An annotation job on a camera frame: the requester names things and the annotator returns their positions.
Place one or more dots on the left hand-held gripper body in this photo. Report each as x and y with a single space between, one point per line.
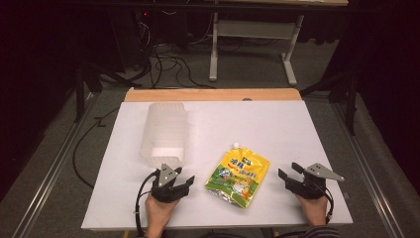
164 185

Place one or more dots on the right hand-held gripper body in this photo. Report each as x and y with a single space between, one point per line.
312 181

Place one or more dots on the person's left hand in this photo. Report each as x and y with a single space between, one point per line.
160 211

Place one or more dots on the person's right hand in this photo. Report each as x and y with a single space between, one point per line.
312 210

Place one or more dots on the clear plastic container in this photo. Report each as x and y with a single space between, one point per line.
164 135

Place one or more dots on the white table sheet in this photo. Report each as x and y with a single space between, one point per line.
280 132

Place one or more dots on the yellow spouted snack pouch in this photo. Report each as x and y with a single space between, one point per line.
237 177

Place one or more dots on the black metal stand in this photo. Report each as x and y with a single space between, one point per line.
350 99
82 89

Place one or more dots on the aluminium floor rail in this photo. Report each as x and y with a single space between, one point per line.
366 172
49 172

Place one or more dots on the white metal desk frame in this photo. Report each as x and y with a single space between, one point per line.
254 29

